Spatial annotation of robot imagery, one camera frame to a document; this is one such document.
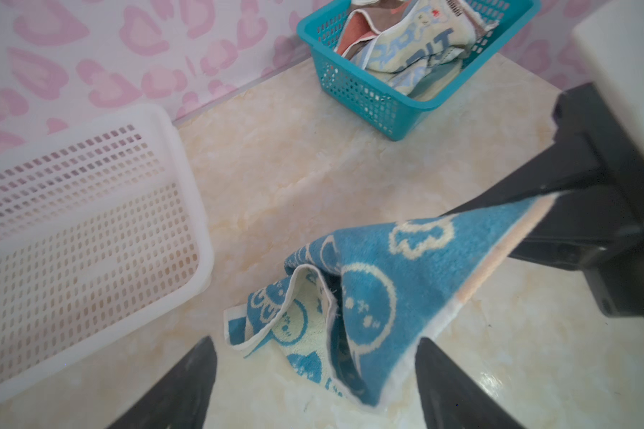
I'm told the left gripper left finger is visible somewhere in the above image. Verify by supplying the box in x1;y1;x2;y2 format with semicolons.
110;336;218;429

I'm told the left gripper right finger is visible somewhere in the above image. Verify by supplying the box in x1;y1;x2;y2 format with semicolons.
415;337;523;429

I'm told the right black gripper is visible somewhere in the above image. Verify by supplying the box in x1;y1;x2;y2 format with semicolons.
448;83;644;319

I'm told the blue bunny pattern towel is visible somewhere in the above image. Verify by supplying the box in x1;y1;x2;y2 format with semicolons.
224;194;556;410

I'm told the striped rabbit letter towel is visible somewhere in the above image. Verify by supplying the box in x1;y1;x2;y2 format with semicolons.
347;0;499;102

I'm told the teal plastic basket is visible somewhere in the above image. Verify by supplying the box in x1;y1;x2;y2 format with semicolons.
297;1;541;140

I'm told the white plastic basket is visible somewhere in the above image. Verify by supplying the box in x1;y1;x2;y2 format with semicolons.
0;104;215;404

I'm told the red brown towel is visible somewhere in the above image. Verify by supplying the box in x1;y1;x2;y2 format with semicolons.
334;0;410;59

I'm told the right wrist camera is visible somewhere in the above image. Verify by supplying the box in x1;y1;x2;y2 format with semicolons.
572;0;644;155

